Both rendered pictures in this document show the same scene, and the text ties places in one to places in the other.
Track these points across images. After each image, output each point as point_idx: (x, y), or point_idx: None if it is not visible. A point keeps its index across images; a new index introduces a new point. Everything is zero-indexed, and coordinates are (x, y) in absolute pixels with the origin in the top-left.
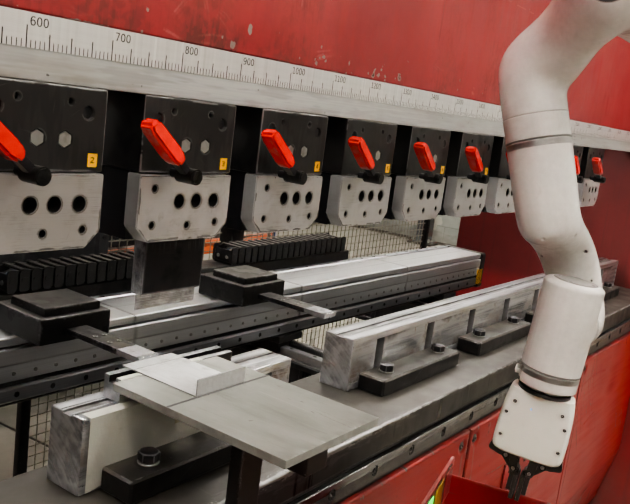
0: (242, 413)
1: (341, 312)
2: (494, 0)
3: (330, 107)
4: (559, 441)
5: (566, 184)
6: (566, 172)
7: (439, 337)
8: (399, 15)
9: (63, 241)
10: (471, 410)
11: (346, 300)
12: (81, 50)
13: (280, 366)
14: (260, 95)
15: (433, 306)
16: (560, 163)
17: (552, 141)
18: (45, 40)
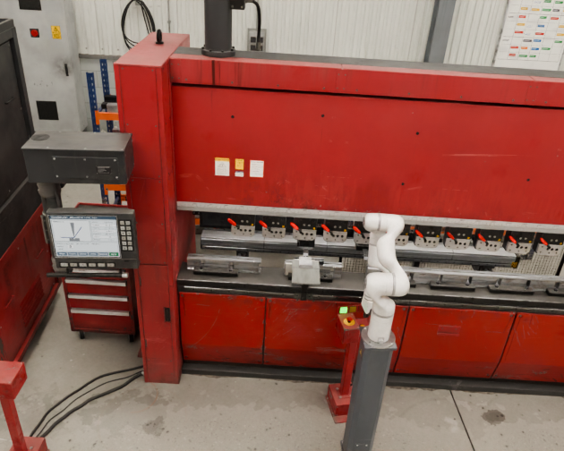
0: (300, 273)
1: (411, 259)
2: (433, 190)
3: (349, 218)
4: (366, 308)
5: (372, 255)
6: (373, 252)
7: (417, 278)
8: (377, 199)
9: (277, 237)
10: (408, 301)
11: (414, 256)
12: (280, 211)
13: (337, 268)
14: (324, 216)
15: (421, 268)
16: (372, 251)
17: (371, 245)
18: (274, 210)
